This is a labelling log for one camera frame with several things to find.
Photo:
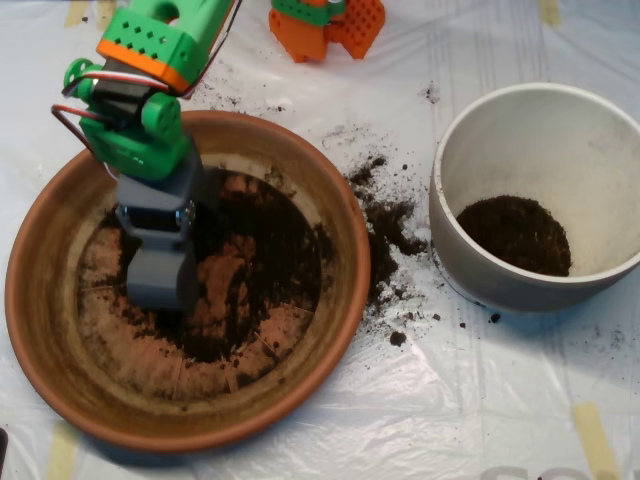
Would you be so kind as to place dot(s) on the white ceramic pot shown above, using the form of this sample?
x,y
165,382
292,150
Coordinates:
x,y
525,150

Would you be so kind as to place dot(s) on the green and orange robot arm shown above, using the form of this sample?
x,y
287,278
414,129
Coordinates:
x,y
140,145

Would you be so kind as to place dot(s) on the beige masking tape strip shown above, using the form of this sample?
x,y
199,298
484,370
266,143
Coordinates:
x,y
62,455
595,440
75,12
550,11
104,17

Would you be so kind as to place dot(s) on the spilled soil pile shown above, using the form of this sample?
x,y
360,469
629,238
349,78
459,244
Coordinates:
x,y
385,235

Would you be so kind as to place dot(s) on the clear plastic cover sheet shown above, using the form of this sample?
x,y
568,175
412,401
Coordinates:
x,y
450,400

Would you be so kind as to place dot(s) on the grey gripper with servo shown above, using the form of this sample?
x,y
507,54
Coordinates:
x,y
154,223

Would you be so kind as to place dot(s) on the dark brown debris chunk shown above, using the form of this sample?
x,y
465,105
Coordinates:
x,y
398,339

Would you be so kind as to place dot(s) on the terracotta plant saucer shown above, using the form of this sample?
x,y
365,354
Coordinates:
x,y
50,350

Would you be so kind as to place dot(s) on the black object at edge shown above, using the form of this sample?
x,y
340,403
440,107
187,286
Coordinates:
x,y
3,447

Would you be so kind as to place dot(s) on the dark soil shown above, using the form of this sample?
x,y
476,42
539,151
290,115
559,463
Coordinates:
x,y
515,240
280,240

